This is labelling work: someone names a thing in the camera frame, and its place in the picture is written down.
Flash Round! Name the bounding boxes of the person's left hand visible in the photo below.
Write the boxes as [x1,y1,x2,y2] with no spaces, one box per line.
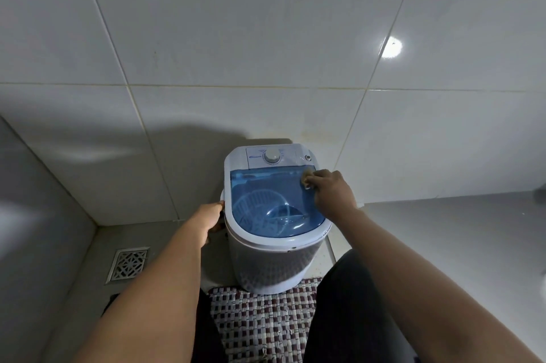
[187,201,225,249]

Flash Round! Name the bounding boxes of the person's right hand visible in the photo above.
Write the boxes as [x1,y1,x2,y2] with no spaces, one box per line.
[304,168,360,226]

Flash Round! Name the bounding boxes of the white washing machine blue lid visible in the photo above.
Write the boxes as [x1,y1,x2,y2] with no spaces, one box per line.
[219,142,334,296]

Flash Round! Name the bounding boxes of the person's left forearm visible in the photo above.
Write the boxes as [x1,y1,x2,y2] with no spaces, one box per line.
[76,225,210,363]

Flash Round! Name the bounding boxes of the person's right forearm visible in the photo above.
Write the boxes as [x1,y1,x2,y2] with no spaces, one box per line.
[336,208,543,363]

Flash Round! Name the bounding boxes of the person's black trousers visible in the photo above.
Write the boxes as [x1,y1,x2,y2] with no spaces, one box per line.
[101,249,411,363]

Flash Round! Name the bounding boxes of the metal floor drain grate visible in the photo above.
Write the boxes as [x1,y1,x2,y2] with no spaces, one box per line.
[104,246,151,285]

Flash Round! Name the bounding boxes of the checkered woven floor mat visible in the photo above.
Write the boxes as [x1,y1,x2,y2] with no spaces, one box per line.
[207,277,324,363]

